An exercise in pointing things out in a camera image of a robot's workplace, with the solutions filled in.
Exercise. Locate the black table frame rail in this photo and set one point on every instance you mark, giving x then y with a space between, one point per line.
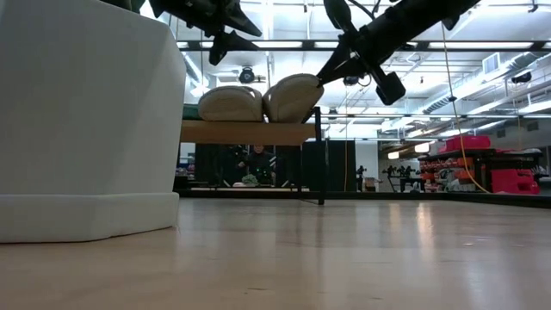
430 196

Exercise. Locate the wooden shelf with black frame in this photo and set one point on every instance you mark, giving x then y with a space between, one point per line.
245 133

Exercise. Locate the teal rubber slide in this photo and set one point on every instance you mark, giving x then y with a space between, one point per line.
191 113

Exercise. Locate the black overhead frame beam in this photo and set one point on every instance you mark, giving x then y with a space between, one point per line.
308 44

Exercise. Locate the white faceted plant pot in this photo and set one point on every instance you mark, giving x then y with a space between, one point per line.
86 107

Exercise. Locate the black round spotlight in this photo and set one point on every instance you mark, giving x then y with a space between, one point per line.
246 76

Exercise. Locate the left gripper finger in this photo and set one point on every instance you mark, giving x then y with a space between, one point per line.
226 43
241 19

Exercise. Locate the small black robot arm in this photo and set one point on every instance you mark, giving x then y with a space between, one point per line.
360 176

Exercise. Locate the white rubber slide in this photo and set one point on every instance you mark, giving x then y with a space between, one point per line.
230 103
292 99

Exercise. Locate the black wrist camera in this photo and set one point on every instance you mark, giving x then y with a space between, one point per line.
391 88

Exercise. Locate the black partition panel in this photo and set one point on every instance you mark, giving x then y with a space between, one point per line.
340 165

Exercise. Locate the green cloth bundle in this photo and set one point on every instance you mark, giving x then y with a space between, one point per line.
249 180

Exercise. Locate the person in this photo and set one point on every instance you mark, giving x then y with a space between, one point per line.
258 165

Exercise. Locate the black parts bin cart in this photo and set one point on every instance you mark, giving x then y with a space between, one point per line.
482 154

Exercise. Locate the red storage bin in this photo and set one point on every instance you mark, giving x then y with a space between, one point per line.
467 143

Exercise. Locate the red tool case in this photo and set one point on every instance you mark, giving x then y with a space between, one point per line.
514 181

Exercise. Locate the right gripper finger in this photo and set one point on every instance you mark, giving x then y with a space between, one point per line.
338 60
348 71

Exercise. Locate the black ceiling camera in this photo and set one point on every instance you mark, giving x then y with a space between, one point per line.
349 80

